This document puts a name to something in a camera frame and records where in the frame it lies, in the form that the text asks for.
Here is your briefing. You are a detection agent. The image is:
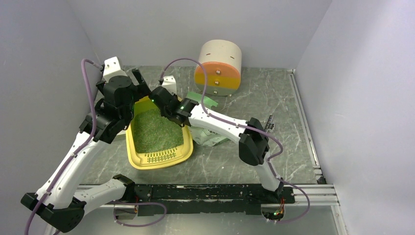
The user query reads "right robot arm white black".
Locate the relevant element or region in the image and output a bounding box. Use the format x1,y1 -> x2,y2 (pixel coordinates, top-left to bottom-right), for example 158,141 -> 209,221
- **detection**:
149,86 -> 284,203

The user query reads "green cat litter bag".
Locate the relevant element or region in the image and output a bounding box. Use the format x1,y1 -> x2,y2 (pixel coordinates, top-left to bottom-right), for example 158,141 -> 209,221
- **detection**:
186,92 -> 229,147

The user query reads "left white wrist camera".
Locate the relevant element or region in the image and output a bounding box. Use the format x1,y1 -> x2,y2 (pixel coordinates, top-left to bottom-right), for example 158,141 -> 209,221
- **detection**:
103,56 -> 127,82

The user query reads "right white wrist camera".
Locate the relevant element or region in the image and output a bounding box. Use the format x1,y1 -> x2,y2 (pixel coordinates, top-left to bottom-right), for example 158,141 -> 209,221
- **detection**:
161,75 -> 177,95

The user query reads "round cream drawer cabinet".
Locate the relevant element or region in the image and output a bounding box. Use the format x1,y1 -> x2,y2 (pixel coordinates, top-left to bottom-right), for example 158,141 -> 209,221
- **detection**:
198,40 -> 242,96

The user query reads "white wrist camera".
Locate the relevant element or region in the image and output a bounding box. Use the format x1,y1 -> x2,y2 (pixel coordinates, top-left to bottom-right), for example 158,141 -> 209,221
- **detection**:
161,75 -> 177,95
103,56 -> 127,82

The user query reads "yellow litter box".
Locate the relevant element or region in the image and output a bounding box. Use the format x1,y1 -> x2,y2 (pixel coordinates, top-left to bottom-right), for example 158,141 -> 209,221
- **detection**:
125,96 -> 193,170

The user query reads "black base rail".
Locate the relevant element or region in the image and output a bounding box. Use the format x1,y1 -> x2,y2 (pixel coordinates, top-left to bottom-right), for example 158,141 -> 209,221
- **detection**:
128,184 -> 295,216

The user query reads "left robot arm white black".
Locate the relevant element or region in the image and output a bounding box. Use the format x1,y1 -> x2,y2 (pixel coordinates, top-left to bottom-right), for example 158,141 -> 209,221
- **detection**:
21,69 -> 150,233

